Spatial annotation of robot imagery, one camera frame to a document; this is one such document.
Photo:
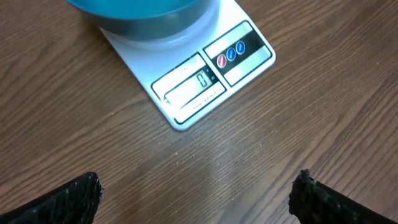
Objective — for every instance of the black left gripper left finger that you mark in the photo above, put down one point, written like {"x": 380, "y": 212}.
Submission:
{"x": 77, "y": 201}

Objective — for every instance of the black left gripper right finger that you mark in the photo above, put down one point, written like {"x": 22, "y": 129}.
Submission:
{"x": 312, "y": 202}

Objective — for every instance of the white digital kitchen scale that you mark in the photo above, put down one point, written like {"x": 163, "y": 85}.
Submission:
{"x": 189, "y": 74}

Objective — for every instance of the blue bowl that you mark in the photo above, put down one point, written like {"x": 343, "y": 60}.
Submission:
{"x": 143, "y": 19}

